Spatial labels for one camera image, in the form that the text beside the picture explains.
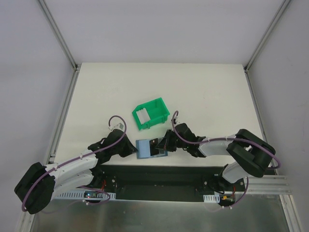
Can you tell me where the black VIP credit card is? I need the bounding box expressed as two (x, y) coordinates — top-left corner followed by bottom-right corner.
(149, 138), (159, 156)

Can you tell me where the blue leather card holder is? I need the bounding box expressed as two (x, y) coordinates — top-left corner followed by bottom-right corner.
(136, 139), (168, 159)

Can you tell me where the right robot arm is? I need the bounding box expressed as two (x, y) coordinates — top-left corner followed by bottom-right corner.
(154, 123), (276, 193)

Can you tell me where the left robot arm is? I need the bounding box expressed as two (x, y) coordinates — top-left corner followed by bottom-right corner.
(14, 129), (138, 214)

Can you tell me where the green plastic bin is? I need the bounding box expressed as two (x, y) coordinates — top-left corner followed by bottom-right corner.
(132, 98), (170, 130)

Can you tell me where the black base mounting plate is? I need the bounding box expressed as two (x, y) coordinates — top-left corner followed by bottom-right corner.
(87, 164), (245, 202)

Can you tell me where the right white cable duct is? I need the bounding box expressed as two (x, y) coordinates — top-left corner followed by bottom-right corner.
(203, 194), (220, 203)

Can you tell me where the white cable duct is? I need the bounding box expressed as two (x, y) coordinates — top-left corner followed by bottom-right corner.
(203, 194), (220, 203)
(55, 189), (116, 201)

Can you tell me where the left white cable duct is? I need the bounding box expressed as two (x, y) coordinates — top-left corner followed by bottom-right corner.
(55, 189), (116, 201)

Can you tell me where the right aluminium frame post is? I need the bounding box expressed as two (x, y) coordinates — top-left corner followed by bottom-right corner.
(244, 0), (293, 73)

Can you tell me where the aluminium frame post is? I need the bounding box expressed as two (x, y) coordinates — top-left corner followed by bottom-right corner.
(37, 0), (79, 71)
(244, 0), (293, 73)

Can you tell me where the aluminium front rail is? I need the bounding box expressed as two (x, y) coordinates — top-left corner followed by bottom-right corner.
(30, 175), (293, 194)

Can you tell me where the left aluminium frame post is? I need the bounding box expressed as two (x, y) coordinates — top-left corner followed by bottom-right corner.
(37, 0), (79, 71)

